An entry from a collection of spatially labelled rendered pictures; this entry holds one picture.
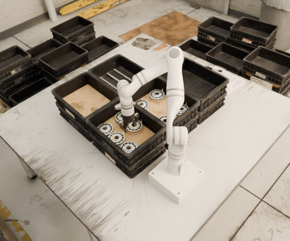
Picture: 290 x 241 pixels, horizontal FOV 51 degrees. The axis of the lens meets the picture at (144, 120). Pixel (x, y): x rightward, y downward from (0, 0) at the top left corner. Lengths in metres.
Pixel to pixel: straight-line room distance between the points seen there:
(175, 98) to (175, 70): 0.15
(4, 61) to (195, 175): 2.41
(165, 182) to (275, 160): 1.43
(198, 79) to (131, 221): 1.11
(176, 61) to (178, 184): 0.66
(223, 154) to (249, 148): 0.17
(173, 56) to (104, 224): 0.94
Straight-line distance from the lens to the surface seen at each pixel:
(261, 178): 2.77
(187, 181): 1.72
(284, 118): 2.26
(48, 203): 2.70
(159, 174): 1.74
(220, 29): 3.78
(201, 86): 2.18
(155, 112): 1.98
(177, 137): 1.50
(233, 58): 3.31
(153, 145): 1.76
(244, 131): 2.10
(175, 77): 1.57
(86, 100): 2.14
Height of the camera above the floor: 2.20
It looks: 45 degrees down
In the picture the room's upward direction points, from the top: 5 degrees counter-clockwise
